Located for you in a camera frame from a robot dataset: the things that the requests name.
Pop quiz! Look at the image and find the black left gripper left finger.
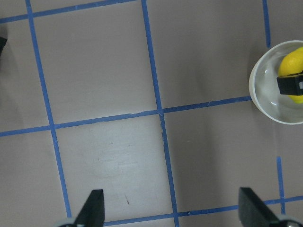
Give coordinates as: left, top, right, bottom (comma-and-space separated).
55, 189, 106, 227

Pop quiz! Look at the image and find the white bowl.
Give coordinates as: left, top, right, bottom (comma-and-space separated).
249, 40, 303, 125

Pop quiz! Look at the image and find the yellow lemon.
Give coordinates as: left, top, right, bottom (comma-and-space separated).
278, 47, 303, 104

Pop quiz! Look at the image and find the black plate rack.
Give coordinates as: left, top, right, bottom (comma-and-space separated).
0, 37, 7, 56

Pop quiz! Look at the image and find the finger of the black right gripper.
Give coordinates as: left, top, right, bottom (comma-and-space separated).
276, 72, 303, 96

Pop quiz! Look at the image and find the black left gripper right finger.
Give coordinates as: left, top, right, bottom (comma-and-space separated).
238, 187, 303, 227

